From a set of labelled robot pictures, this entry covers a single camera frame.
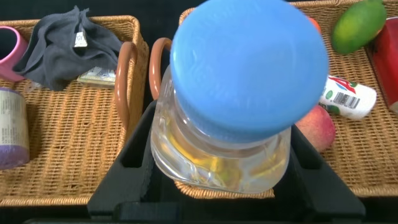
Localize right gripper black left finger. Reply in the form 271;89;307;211
86;100;158;218

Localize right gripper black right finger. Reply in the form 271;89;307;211
272;124;367;220

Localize red pink peach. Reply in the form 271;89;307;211
294;105;336;153

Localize water bottle blue cap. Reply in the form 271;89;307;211
150;0;330;194

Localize white yogurt bottle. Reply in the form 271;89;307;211
318;75;377;121

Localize small printed card box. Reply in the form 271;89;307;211
76;66;118;90

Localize pink purple cylinder bottle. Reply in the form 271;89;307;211
0;86;31;170

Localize red soda can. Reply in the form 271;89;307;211
369;17;398;114

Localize grey cloth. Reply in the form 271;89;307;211
12;5;124;92

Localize orange fruit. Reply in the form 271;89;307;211
307;16;323;35

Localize green mango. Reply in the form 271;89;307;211
330;0;387;55

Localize black table cloth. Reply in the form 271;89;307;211
0;0;398;224

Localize wicker basket brown handles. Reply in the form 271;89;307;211
148;0;398;200
0;14;150;208

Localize pink mug with handle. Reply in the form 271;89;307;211
0;26;29;82

